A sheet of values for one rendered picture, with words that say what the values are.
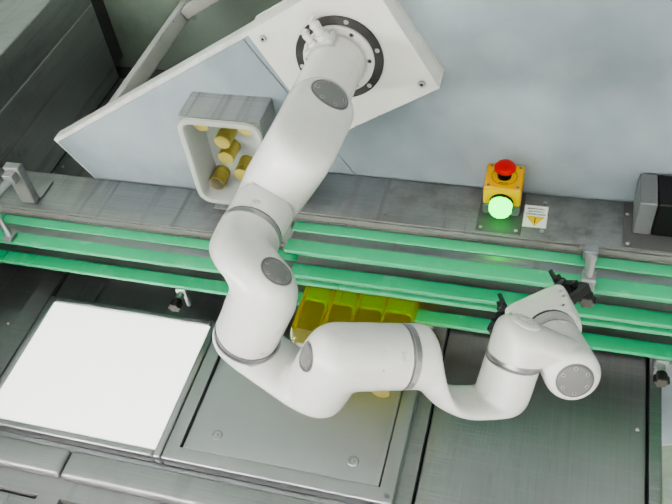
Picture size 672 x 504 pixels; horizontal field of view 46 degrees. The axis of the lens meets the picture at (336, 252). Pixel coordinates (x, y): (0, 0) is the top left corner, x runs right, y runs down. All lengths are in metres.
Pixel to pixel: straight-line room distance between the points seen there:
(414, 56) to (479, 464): 0.78
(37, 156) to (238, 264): 1.45
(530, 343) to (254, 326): 0.36
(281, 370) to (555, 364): 0.36
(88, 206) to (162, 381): 0.44
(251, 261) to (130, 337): 0.94
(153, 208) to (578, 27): 0.98
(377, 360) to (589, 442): 0.77
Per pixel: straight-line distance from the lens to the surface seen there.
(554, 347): 1.07
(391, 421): 1.60
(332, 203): 1.59
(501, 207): 1.49
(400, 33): 1.35
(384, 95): 1.42
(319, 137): 1.04
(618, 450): 1.64
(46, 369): 1.86
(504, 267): 1.48
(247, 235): 0.96
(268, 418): 1.63
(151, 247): 1.76
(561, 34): 1.38
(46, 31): 2.34
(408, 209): 1.56
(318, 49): 1.34
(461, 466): 1.59
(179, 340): 1.79
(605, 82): 1.43
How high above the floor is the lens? 1.91
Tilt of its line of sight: 39 degrees down
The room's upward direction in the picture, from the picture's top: 161 degrees counter-clockwise
